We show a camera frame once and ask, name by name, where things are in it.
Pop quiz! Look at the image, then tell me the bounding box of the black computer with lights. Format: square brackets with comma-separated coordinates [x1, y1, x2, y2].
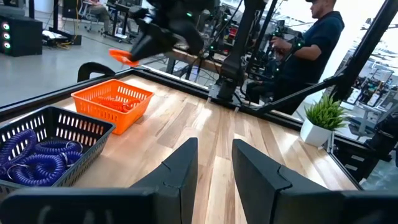
[0, 15, 44, 58]

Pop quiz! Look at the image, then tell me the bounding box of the purple spiral keychain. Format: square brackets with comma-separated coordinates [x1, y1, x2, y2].
[33, 139, 84, 156]
[58, 151, 85, 167]
[0, 128, 38, 169]
[7, 154, 68, 187]

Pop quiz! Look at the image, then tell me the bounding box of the brown wooden workbench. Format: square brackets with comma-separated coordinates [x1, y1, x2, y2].
[166, 48, 228, 75]

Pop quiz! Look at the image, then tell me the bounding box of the person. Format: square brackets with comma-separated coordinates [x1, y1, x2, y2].
[245, 0, 346, 116]
[88, 0, 110, 34]

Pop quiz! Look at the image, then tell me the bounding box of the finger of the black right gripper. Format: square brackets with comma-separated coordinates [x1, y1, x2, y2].
[133, 27, 178, 62]
[129, 21, 169, 60]

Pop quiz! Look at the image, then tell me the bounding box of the black curved handle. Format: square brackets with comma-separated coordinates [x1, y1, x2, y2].
[76, 61, 116, 83]

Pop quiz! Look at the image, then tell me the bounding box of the black plastic basket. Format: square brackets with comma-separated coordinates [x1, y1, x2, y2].
[0, 105, 116, 200]

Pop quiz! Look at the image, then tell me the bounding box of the person's hand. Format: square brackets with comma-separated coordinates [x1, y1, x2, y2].
[269, 36, 294, 56]

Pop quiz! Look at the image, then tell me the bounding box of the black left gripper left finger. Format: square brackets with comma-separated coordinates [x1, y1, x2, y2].
[0, 137, 199, 224]

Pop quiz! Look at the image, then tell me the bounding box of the orange plastic basket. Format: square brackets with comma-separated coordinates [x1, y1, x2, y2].
[70, 78, 155, 136]

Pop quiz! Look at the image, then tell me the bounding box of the orange spiral keychain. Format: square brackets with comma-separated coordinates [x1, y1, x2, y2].
[108, 48, 141, 68]
[118, 98, 142, 113]
[98, 96, 131, 110]

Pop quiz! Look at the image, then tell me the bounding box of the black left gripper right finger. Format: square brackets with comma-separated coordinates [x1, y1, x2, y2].
[231, 138, 398, 224]

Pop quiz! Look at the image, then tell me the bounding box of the green plant in white pot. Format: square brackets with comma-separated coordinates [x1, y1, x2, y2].
[299, 92, 348, 147]

